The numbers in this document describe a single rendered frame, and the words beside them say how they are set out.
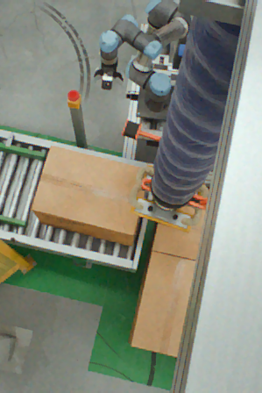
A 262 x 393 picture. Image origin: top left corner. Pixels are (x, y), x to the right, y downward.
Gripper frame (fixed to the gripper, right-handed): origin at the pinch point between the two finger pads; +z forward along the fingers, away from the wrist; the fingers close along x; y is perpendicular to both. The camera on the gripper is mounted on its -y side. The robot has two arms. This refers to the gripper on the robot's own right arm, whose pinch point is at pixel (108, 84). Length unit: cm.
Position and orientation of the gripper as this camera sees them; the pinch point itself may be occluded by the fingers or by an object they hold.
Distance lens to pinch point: 232.3
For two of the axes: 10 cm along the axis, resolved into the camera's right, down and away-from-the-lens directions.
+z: -0.3, 2.6, 9.7
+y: 1.3, -9.6, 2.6
